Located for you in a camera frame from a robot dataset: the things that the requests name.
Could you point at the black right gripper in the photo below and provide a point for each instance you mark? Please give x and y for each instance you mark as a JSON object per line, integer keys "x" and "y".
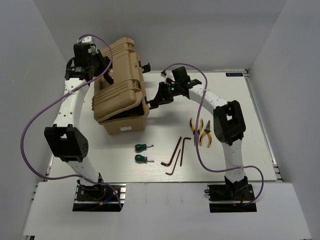
{"x": 162, "y": 97}

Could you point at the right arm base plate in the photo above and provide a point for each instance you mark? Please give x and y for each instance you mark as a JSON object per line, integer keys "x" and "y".
{"x": 222, "y": 202}

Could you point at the brown hex key with bend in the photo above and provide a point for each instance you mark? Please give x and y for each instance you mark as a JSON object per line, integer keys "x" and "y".
{"x": 182, "y": 150}

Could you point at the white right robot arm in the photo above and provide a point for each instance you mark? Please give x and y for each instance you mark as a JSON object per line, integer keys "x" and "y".
{"x": 228, "y": 122}

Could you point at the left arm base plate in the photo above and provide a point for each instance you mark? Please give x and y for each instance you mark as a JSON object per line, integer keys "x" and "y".
{"x": 99, "y": 198}

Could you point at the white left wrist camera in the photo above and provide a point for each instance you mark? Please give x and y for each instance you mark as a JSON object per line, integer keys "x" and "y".
{"x": 87, "y": 40}

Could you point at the tan plastic toolbox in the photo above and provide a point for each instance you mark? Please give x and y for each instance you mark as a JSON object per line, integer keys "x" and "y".
{"x": 120, "y": 104}

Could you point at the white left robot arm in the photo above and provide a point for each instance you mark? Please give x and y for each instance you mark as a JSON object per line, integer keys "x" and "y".
{"x": 64, "y": 136}

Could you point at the green stubby screwdriver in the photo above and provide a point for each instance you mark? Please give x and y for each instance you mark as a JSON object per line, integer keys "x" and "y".
{"x": 142, "y": 159}
{"x": 142, "y": 147}

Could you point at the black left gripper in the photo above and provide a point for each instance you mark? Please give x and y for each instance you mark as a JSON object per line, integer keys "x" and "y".
{"x": 104, "y": 65}

